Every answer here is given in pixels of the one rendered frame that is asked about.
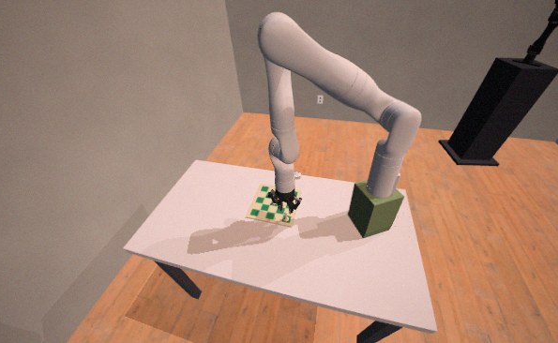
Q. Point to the green and cream chessboard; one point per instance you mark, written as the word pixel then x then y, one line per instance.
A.
pixel 263 209

